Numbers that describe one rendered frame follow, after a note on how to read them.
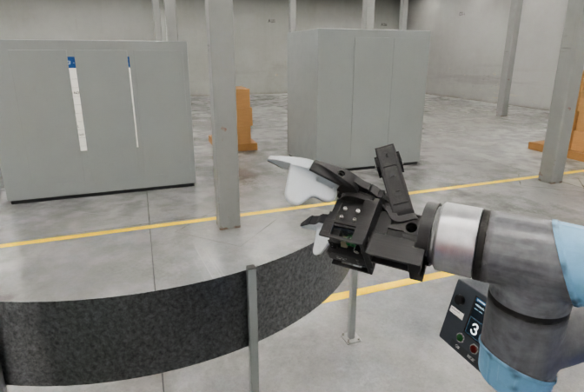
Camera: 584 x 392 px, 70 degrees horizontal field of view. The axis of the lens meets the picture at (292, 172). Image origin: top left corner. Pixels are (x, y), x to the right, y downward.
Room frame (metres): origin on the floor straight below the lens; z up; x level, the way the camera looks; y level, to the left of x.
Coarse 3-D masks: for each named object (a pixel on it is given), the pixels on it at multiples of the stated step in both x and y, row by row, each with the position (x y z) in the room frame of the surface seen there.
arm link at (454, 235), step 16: (448, 208) 0.41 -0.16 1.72; (464, 208) 0.41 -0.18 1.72; (480, 208) 0.41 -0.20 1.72; (448, 224) 0.39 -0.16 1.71; (464, 224) 0.39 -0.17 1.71; (432, 240) 0.39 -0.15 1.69; (448, 240) 0.38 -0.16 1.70; (464, 240) 0.38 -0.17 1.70; (432, 256) 0.39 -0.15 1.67; (448, 256) 0.38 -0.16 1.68; (464, 256) 0.37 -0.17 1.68; (448, 272) 0.39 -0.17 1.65; (464, 272) 0.38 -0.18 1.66
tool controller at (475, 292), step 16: (464, 288) 1.04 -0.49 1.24; (480, 288) 1.03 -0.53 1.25; (464, 304) 1.02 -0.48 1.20; (480, 304) 0.98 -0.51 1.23; (448, 320) 1.04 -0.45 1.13; (464, 320) 1.00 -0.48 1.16; (480, 320) 0.96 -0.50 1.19; (448, 336) 1.02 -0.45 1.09; (464, 336) 0.98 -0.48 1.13; (464, 352) 0.96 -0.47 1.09
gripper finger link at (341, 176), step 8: (312, 168) 0.47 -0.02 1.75; (320, 168) 0.47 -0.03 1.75; (328, 168) 0.46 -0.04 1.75; (336, 168) 0.46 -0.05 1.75; (328, 176) 0.46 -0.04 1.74; (336, 176) 0.46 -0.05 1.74; (344, 176) 0.45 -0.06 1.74; (352, 176) 0.46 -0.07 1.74; (344, 184) 0.46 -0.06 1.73; (352, 184) 0.45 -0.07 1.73; (360, 184) 0.45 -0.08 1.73; (368, 184) 0.46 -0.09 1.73; (344, 192) 0.46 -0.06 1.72; (352, 192) 0.46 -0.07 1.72
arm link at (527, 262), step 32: (480, 224) 0.38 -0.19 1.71; (512, 224) 0.37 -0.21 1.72; (544, 224) 0.37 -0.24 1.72; (480, 256) 0.37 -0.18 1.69; (512, 256) 0.35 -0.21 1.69; (544, 256) 0.34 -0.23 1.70; (576, 256) 0.33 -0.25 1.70; (512, 288) 0.35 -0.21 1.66; (544, 288) 0.34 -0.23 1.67; (576, 288) 0.33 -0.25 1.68
